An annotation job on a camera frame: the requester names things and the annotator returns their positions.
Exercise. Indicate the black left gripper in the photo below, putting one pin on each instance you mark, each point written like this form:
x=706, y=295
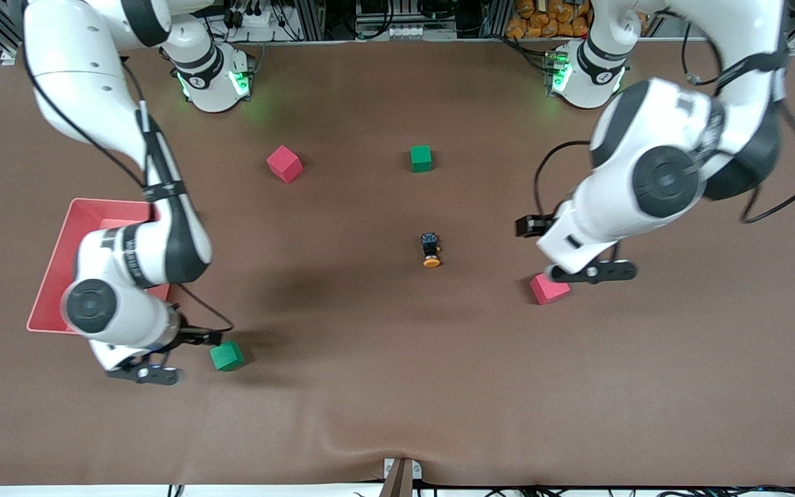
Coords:
x=531, y=226

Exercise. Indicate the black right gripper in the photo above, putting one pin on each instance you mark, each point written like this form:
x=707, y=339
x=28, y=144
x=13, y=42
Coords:
x=199, y=337

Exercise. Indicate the orange capped push button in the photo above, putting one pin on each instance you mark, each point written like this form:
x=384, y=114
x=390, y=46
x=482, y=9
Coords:
x=430, y=250

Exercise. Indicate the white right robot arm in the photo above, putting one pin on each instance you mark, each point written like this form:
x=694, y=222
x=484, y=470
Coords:
x=94, y=76

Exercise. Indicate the green foam cube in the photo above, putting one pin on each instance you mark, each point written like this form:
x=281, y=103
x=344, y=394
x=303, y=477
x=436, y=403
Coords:
x=225, y=356
x=421, y=159

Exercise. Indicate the pink foam cube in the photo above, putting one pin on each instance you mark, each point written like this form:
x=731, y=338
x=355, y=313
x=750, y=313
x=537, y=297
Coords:
x=283, y=163
x=546, y=293

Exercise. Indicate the pink plastic bin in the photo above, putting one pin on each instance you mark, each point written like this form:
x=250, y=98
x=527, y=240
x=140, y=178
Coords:
x=52, y=276

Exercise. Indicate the brown table mat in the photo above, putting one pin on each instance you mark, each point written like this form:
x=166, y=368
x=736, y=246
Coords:
x=397, y=379

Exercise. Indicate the white terminal block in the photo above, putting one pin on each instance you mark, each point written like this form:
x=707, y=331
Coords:
x=406, y=32

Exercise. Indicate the white power strip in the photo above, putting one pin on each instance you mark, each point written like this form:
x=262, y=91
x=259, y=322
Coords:
x=252, y=18

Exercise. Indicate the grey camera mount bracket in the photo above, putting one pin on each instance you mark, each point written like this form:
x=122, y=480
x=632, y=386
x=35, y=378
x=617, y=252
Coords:
x=397, y=483

